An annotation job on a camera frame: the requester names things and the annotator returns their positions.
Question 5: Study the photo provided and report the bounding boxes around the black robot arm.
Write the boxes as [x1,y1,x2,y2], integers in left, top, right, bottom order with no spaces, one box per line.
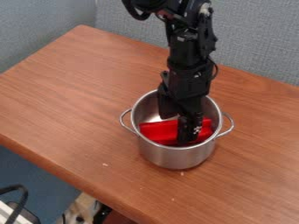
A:
[121,0,217,144]

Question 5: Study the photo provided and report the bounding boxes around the white box under table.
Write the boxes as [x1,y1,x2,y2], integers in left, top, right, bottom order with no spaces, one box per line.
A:
[0,200,41,224]

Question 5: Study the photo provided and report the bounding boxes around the beige clutter under table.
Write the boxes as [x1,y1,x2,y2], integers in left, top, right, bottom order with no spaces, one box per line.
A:
[57,192,112,224]

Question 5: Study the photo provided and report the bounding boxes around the stainless steel pot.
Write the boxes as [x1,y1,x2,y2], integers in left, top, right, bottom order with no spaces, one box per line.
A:
[119,90,235,170]

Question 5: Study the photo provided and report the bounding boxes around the red block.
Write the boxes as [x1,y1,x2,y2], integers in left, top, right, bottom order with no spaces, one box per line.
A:
[139,117,213,146]

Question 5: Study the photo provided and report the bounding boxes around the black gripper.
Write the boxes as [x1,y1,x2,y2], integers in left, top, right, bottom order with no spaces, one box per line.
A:
[157,59,215,144]

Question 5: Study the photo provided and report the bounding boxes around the black cable loop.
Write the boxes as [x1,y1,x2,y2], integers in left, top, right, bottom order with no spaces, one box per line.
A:
[0,185,29,224]

